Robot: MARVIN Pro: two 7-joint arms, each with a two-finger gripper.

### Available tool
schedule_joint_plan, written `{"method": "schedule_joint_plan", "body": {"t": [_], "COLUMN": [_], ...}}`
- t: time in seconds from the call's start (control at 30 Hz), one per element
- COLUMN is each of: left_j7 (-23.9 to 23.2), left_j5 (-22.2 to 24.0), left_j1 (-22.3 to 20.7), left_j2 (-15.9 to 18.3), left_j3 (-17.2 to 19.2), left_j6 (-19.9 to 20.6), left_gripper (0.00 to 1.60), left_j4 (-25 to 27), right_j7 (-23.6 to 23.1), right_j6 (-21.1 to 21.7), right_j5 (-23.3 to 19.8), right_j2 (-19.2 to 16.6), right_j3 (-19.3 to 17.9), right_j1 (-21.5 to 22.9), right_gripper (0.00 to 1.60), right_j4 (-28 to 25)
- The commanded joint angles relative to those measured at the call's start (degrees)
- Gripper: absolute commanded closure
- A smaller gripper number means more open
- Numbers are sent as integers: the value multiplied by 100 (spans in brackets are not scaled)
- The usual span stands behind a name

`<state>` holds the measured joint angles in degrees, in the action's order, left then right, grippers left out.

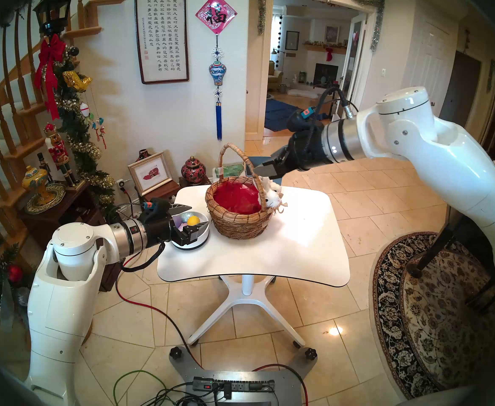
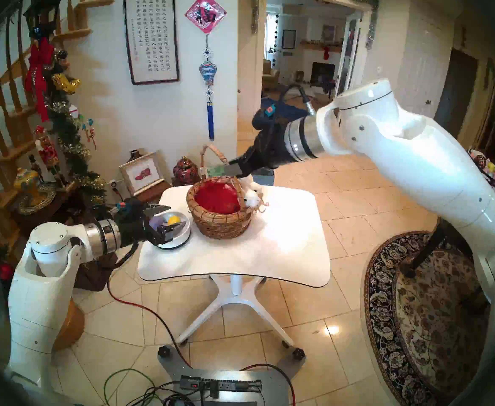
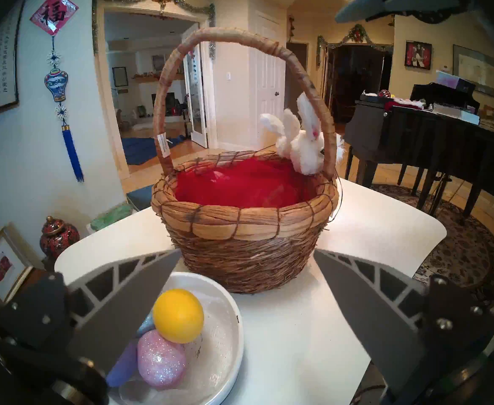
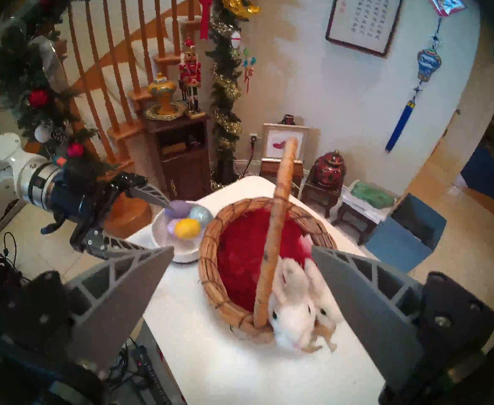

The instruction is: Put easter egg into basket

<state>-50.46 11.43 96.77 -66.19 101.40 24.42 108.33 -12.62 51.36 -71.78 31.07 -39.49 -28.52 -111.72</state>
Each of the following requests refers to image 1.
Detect brown wooden jar stand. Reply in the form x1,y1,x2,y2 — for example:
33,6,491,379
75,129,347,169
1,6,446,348
179,176,210,189

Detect silver tinsel doorway garland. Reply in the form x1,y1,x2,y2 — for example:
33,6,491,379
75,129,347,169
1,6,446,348
258,0,385,52

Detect blue fabric storage bin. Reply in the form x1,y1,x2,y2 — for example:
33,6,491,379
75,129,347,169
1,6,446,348
245,156,273,177

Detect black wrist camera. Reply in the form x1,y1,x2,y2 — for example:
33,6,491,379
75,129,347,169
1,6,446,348
287,107,318,133
140,199,172,219

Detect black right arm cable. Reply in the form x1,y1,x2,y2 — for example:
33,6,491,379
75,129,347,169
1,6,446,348
313,87,358,131

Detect blue floor rug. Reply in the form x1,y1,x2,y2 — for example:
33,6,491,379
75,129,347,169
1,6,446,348
264,99,311,132

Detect dark wooden console table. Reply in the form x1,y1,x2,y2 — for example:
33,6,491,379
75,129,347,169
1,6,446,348
406,215,495,313

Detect ornate decorative plate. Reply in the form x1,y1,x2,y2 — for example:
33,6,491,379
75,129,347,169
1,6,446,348
25,183,67,215

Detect wooden stair banister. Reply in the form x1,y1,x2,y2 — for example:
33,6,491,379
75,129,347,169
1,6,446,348
0,0,125,245

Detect red fabric basket lining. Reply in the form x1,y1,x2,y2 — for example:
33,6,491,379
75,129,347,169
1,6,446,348
213,180,261,215

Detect blue vase hanging with tassel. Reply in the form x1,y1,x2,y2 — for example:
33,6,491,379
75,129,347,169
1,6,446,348
208,34,227,141

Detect yellow cloisonne urn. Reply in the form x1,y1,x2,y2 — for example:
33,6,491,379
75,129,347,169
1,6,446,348
22,165,49,200

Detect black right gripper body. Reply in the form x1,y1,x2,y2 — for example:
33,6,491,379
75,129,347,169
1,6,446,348
278,127,331,172

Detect white round bowl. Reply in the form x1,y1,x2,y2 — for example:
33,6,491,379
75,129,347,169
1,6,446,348
171,211,210,250

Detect small dark nutcracker figure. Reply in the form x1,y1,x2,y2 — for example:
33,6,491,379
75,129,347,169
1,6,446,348
37,152,53,184

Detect wicker basket with handle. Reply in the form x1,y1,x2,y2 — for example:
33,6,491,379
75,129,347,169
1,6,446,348
205,143,288,240

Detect white glass door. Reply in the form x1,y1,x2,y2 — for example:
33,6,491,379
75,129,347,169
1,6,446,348
340,13,368,114

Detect white table pedestal base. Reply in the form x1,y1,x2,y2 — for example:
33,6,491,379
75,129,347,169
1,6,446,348
187,274,306,348

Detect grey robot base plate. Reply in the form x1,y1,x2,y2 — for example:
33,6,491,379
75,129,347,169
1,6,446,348
169,346,318,406

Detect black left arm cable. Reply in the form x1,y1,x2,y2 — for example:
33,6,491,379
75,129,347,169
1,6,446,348
121,242,165,273

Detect black lantern lamp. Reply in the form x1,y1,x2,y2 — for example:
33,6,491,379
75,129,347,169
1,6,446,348
33,0,75,37

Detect large oriental floral rug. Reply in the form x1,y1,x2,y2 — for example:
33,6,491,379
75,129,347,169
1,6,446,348
371,232,495,401

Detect black cable bundle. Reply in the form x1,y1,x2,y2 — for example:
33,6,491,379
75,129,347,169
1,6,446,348
140,380,227,406

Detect small framed red picture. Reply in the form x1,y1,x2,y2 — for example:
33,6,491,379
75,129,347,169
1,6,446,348
128,151,174,197

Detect beige armchair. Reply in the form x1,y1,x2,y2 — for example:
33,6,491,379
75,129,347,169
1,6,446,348
268,60,285,92

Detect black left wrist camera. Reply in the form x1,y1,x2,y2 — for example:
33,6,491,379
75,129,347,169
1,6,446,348
140,199,172,219

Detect white panel door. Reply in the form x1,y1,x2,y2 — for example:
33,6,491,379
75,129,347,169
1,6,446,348
402,20,451,97

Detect red ceramic lidded jar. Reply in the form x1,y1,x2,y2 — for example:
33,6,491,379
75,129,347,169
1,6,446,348
181,156,207,185

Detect framed calligraphy scroll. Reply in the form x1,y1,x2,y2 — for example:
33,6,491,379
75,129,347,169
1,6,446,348
134,0,190,85

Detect red diamond fu decoration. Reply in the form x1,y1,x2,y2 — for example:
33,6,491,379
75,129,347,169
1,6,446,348
195,0,238,35

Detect dark wooden side table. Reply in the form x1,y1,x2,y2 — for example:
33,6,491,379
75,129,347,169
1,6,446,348
17,181,123,291

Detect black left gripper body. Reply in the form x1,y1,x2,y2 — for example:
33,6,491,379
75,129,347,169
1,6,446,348
144,216,185,247

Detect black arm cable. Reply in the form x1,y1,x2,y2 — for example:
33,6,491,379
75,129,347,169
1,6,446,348
121,242,165,273
313,87,358,131

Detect green garland with gold tinsel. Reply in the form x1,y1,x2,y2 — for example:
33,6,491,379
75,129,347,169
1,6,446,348
55,46,117,207

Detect colourful hanging ornaments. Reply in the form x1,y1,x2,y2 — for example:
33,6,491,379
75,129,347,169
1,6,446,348
92,117,108,150

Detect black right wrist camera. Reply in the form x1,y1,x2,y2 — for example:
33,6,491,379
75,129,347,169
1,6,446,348
287,107,318,133

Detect black power strip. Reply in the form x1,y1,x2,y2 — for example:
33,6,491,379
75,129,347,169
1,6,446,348
192,376,276,393

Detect red ribbon bow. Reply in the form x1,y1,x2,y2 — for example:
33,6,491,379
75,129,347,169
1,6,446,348
34,34,67,120

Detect red nutcracker figure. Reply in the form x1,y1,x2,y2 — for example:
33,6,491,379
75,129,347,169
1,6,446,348
44,123,79,188

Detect green cable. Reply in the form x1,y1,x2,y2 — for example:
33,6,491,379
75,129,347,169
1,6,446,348
113,369,170,406

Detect black fireplace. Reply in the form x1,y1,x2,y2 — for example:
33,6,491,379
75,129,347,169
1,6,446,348
313,63,339,86

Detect gold fish ornament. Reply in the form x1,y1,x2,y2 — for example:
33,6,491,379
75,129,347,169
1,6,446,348
63,70,92,93

